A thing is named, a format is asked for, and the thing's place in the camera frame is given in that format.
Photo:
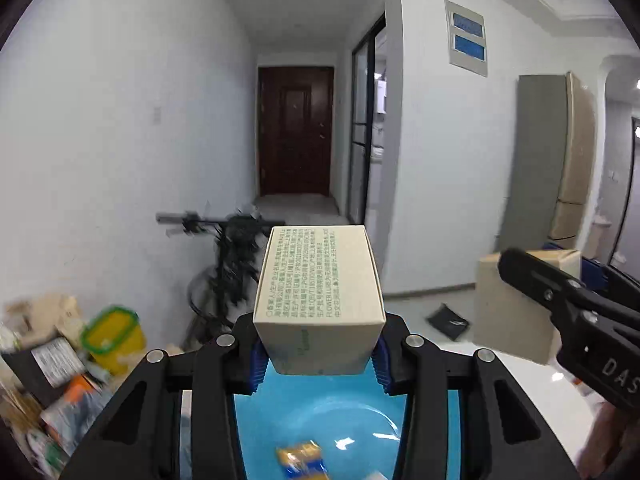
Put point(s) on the silver snack packet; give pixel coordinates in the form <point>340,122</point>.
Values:
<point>75,420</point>

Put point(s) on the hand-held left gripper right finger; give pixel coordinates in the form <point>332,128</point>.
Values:
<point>381,367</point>

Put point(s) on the beige refrigerator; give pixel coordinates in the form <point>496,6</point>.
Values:
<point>555,160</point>

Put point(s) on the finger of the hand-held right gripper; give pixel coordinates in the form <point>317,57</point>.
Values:
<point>540,277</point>

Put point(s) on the black flat pouch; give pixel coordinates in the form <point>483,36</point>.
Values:
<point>447,321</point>

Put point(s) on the black bicycle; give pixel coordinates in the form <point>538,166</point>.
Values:
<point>225,270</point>

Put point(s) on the blue plastic basin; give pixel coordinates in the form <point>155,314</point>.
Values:
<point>325,410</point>

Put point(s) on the person's right hand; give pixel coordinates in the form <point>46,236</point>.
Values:
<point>605,440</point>

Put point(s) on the wall electrical panel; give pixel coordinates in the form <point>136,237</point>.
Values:
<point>467,37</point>

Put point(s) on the cream cardboard box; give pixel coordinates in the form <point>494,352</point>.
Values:
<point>510,310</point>

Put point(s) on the dark brown door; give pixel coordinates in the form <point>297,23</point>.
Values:
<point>295,130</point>

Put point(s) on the black framed glass door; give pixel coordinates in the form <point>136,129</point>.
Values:
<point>365,125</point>

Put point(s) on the beige cardboard box with barcode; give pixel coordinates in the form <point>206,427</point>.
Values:
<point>320,285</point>

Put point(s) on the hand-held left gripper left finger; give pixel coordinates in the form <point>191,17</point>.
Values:
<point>256,367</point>

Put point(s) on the yellow container with green lid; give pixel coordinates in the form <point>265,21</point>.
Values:
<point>112,337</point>

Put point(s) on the yellow and blue packet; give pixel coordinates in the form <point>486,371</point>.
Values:
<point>302,460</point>

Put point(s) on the white bin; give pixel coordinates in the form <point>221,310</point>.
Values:
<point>599,237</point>

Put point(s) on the orange box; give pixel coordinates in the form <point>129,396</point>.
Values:
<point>82,390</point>

